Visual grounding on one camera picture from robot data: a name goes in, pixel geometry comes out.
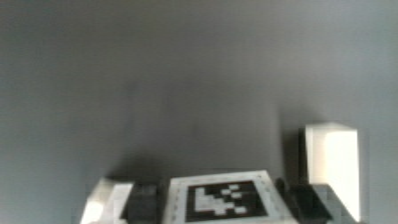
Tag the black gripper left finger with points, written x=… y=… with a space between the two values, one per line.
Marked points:
x=122 y=203

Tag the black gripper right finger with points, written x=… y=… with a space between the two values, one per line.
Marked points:
x=314 y=203

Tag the white leg block with tag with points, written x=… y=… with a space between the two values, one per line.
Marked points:
x=230 y=198

